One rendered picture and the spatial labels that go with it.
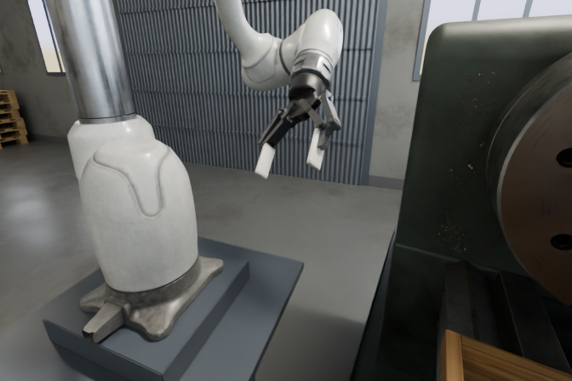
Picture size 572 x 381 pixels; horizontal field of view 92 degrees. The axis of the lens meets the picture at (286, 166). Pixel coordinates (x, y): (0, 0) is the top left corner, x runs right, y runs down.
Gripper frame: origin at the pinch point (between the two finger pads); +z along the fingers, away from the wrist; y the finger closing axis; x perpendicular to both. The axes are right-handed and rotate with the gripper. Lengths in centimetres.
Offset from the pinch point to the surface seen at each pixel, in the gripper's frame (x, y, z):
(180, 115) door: 55, -291, -148
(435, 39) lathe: 0.9, 25.1, -19.0
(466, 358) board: 9.9, 25.9, 22.4
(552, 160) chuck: 2.8, 35.4, 3.2
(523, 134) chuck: 0.3, 33.7, 1.4
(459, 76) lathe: 4.9, 27.2, -14.0
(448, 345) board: 7.6, 24.8, 21.7
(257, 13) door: 41, -153, -220
